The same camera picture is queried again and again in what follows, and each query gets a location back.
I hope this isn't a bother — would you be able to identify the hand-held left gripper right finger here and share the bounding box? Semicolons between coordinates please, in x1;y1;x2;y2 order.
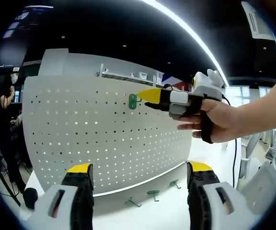
186;161;253;230

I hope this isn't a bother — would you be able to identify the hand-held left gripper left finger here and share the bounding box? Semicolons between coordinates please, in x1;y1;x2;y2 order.
33;162;95;230

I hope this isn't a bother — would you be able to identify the green hook assembly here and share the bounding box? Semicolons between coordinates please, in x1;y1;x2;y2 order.
146;189;161;202
168;179;182;189
129;93;143;110
125;196;143;207

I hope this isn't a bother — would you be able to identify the white perforated mounting plate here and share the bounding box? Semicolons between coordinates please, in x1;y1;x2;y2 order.
24;74;192;198

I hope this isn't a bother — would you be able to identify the person's right hand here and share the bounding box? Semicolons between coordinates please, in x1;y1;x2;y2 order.
177;98;246;144

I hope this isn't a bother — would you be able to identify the black rounded object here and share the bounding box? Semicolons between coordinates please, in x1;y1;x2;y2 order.
24;188;39;209

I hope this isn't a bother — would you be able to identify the grey metal shelving rack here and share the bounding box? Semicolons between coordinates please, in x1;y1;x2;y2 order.
96;63;177;88

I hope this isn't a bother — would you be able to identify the long ceiling light strip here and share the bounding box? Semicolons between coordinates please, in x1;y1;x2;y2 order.
141;0;230;87

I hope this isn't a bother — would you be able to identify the white mesh office chair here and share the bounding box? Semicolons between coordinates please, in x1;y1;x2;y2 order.
238;162;276;214

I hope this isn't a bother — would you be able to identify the ceiling air conditioner vent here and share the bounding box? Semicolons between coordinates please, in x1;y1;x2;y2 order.
241;1;276;40

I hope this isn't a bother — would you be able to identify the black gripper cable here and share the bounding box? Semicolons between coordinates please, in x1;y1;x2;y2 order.
220;94;238;189

